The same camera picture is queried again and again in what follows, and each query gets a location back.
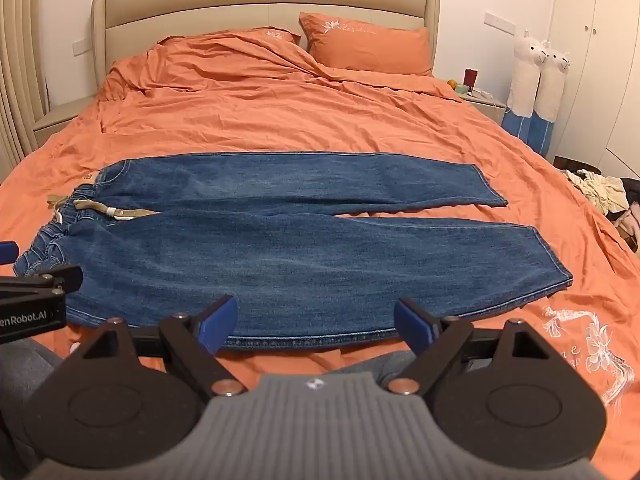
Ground pink cloth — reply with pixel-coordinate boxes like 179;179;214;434
615;201;640;252

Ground blue denim pants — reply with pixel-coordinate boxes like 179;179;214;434
12;152;574;352

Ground khaki woven belt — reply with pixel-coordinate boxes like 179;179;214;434
47;192;161;222

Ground orange duvet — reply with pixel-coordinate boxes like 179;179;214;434
0;30;640;411

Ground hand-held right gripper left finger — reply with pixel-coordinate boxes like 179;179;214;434
75;294;249;401

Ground white wardrobe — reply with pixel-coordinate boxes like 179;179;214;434
547;0;640;181

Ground white alpaca plush toy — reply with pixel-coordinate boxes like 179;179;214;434
530;40;571;156
502;30;549;141

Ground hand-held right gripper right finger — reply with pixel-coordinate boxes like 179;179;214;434
383;297;556;398

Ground beige nightstand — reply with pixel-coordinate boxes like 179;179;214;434
32;95;101;149
452;87;509;124

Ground beige upholstered headboard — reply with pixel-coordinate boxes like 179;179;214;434
91;0;441;79

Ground orange embroidered pillow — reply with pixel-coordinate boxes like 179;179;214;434
299;12;434;77
157;27;302;50

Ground pile of cream clothes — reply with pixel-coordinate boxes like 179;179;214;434
562;169;629;214

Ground beige curtain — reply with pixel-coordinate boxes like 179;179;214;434
0;0;49;171

